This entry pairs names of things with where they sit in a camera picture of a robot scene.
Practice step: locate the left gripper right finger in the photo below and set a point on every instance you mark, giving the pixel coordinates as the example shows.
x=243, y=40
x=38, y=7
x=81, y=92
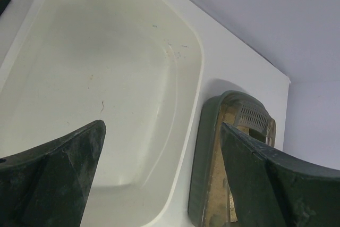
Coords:
x=272, y=188

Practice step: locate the white plastic tub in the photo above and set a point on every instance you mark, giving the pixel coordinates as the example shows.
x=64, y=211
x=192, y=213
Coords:
x=134, y=64

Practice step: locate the brown litter box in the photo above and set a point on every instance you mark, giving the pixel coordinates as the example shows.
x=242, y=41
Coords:
x=210, y=200

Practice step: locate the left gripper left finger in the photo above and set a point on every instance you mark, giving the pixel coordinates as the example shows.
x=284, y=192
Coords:
x=49, y=185

